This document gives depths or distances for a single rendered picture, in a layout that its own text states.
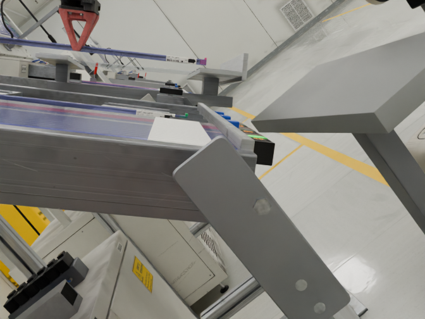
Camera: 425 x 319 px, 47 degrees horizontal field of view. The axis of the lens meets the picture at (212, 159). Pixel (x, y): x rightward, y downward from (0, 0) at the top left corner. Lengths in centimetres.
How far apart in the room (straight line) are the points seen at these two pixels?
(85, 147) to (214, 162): 11
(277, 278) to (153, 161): 13
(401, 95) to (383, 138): 31
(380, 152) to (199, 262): 110
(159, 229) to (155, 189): 153
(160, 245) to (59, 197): 155
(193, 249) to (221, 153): 161
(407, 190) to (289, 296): 73
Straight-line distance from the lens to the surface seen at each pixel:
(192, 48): 851
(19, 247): 121
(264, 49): 865
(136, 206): 41
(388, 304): 143
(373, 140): 105
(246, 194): 36
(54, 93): 110
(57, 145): 41
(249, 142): 42
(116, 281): 94
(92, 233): 196
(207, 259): 198
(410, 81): 77
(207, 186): 36
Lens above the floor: 81
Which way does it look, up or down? 10 degrees down
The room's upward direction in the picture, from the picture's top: 39 degrees counter-clockwise
